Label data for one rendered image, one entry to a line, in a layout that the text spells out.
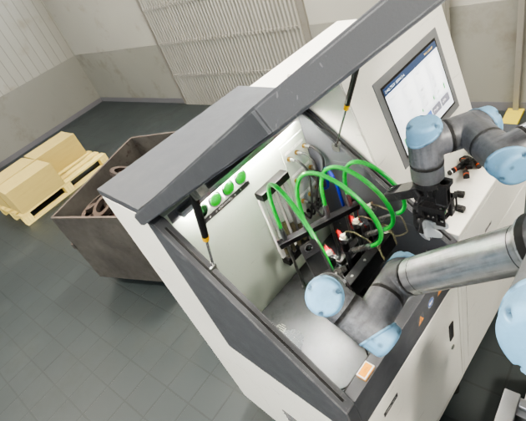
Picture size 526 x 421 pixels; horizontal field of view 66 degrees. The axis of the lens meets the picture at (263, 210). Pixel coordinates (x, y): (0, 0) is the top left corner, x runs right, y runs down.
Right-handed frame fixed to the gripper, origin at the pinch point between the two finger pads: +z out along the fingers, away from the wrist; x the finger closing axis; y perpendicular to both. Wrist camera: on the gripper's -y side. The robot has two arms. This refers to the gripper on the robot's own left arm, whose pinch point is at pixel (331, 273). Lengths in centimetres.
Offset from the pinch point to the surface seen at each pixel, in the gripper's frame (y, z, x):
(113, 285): -76, 188, -180
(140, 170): -59, 5, -37
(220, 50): -287, 338, -12
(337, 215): -16.1, 35.5, 9.1
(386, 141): -30, 36, 38
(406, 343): 30.4, 23.5, 6.4
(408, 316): 22.9, 20.2, 11.5
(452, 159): -14, 67, 61
